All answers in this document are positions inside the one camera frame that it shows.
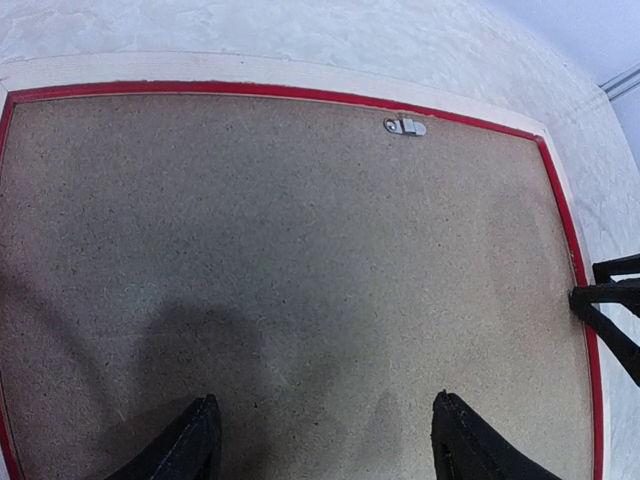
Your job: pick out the right aluminium corner post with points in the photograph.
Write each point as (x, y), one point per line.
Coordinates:
(621, 84)

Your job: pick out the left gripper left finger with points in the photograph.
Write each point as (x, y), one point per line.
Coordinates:
(188, 448)

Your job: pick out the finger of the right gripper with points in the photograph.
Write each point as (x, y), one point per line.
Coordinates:
(582, 300)
(605, 271)

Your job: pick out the brown backing board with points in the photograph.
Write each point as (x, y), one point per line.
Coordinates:
(300, 275)

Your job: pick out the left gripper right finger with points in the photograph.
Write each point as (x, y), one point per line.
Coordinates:
(465, 446)

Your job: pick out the red wooden picture frame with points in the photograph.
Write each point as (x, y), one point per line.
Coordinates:
(565, 200)

